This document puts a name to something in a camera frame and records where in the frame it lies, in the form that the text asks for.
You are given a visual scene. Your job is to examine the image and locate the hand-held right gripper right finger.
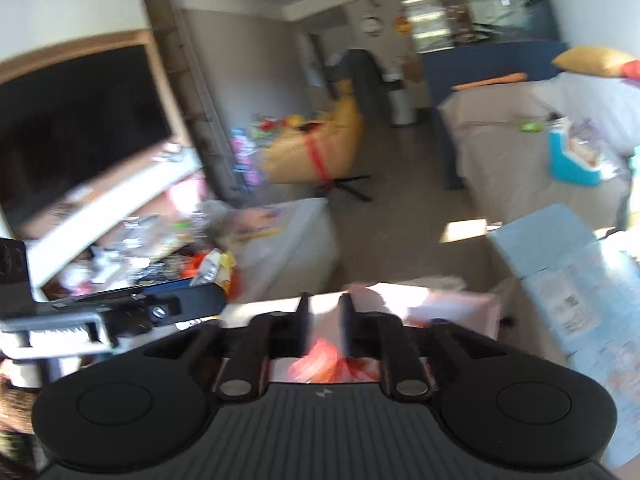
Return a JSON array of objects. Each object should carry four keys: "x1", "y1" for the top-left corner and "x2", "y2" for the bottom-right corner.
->
[{"x1": 337, "y1": 292, "x2": 501, "y2": 404}]

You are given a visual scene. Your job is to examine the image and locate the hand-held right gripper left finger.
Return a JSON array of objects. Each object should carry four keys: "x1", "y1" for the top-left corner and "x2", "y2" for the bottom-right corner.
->
[{"x1": 142, "y1": 292, "x2": 314, "y2": 404}]

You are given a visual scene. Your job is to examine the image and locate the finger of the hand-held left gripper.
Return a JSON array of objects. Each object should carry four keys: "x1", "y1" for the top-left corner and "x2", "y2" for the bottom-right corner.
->
[{"x1": 107, "y1": 284, "x2": 229, "y2": 333}]

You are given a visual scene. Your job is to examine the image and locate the red chip bag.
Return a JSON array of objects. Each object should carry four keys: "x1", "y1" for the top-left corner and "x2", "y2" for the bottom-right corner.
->
[{"x1": 289, "y1": 337, "x2": 373, "y2": 387}]

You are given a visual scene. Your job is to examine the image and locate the pink cardboard box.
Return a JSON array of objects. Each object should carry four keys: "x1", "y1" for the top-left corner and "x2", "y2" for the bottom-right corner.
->
[{"x1": 305, "y1": 280, "x2": 502, "y2": 361}]

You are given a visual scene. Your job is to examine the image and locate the white side table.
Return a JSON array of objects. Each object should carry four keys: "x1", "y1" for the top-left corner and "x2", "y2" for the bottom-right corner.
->
[{"x1": 234, "y1": 196, "x2": 342, "y2": 303}]

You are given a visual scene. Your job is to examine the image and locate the white TV cabinet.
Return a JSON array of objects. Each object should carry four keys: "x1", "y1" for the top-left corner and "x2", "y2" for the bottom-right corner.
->
[{"x1": 20, "y1": 145, "x2": 211, "y2": 306}]

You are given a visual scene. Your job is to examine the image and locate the black television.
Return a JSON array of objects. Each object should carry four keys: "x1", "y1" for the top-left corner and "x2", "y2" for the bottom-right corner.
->
[{"x1": 0, "y1": 44, "x2": 174, "y2": 233}]

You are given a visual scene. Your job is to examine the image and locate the yellow armchair red ribbon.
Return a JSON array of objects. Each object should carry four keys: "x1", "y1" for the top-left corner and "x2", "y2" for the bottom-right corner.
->
[{"x1": 261, "y1": 94, "x2": 367, "y2": 187}]

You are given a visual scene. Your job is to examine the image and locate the blue printed paper bag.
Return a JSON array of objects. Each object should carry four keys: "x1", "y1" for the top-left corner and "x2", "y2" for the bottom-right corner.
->
[{"x1": 486, "y1": 204, "x2": 640, "y2": 467}]

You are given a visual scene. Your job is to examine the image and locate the sofa with beige cover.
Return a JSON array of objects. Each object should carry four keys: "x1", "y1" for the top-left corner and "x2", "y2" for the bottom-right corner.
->
[{"x1": 436, "y1": 71, "x2": 640, "y2": 233}]

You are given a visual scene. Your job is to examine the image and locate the grey coat on rack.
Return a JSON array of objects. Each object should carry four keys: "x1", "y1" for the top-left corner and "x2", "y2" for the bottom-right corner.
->
[{"x1": 331, "y1": 48, "x2": 387, "y2": 127}]

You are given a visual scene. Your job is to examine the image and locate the teal box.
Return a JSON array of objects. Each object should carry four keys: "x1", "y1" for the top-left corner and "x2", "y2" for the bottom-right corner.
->
[{"x1": 547, "y1": 116, "x2": 610, "y2": 187}]

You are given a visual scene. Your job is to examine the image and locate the orange carrot pillow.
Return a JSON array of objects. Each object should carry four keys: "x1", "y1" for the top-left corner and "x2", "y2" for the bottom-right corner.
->
[{"x1": 451, "y1": 72, "x2": 529, "y2": 93}]

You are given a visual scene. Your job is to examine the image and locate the glass fish tank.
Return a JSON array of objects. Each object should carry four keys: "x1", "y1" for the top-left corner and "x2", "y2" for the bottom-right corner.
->
[{"x1": 401, "y1": 0, "x2": 560, "y2": 54}]

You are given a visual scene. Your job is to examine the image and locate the yellow pillow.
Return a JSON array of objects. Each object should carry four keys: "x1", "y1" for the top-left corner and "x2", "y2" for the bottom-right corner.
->
[{"x1": 551, "y1": 45, "x2": 637, "y2": 79}]

